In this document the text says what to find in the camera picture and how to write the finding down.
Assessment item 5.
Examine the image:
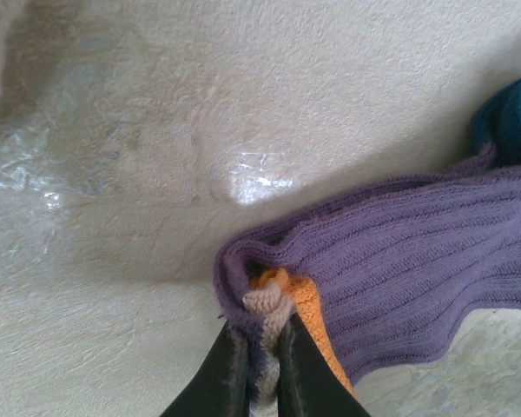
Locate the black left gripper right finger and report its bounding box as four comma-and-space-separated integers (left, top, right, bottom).
277, 314, 373, 417

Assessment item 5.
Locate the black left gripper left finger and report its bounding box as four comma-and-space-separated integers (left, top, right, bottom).
160, 323, 251, 417

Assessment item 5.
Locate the purple sock with orange cuff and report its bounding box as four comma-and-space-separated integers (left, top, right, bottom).
212, 73, 521, 417

